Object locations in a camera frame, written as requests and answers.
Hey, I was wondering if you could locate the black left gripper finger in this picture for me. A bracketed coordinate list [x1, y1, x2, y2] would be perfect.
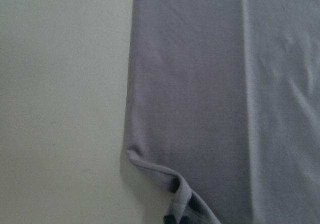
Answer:
[163, 215, 177, 224]

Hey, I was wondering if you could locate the dark brown t-shirt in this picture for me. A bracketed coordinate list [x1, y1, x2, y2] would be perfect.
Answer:
[124, 0, 320, 224]

